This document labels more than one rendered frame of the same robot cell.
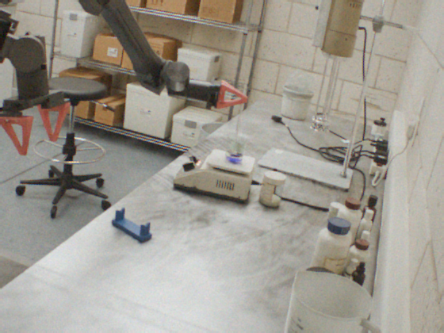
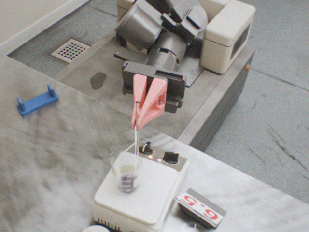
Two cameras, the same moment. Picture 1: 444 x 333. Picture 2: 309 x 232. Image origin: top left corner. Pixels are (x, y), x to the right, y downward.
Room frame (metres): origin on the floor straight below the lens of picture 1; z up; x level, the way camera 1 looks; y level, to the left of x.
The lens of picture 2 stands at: (1.50, -0.35, 1.39)
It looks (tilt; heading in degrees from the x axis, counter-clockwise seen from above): 47 degrees down; 104
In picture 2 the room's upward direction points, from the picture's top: 4 degrees clockwise
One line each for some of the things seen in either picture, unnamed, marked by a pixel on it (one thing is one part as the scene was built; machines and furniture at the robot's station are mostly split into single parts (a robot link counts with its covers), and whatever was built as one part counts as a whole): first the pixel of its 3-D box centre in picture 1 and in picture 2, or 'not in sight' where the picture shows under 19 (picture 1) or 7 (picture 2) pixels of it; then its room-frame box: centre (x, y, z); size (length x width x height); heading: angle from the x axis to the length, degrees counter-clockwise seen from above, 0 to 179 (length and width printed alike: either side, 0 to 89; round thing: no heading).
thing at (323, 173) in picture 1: (307, 167); not in sight; (1.69, -0.28, 0.76); 0.30 x 0.20 x 0.01; 76
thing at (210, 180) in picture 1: (219, 174); (142, 187); (1.40, 0.00, 0.79); 0.22 x 0.13 x 0.08; 84
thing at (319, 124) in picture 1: (327, 92); not in sight; (1.69, -0.29, 1.02); 0.07 x 0.07 x 0.25
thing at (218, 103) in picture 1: (229, 95); (150, 106); (1.40, 0.01, 1.01); 0.09 x 0.07 x 0.07; 90
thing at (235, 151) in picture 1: (235, 150); (125, 171); (1.37, -0.03, 0.87); 0.06 x 0.05 x 0.08; 4
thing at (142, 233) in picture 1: (132, 223); (36, 98); (1.07, 0.17, 0.77); 0.10 x 0.03 x 0.04; 56
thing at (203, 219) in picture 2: not in sight; (201, 206); (1.52, 0.01, 0.77); 0.09 x 0.06 x 0.04; 160
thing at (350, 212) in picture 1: (348, 220); not in sight; (1.21, -0.33, 0.80); 0.06 x 0.06 x 0.11
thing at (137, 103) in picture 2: (239, 120); (136, 146); (1.39, -0.02, 0.95); 0.01 x 0.01 x 0.20; 89
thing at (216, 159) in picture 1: (231, 161); (137, 185); (1.39, -0.02, 0.83); 0.12 x 0.12 x 0.01; 84
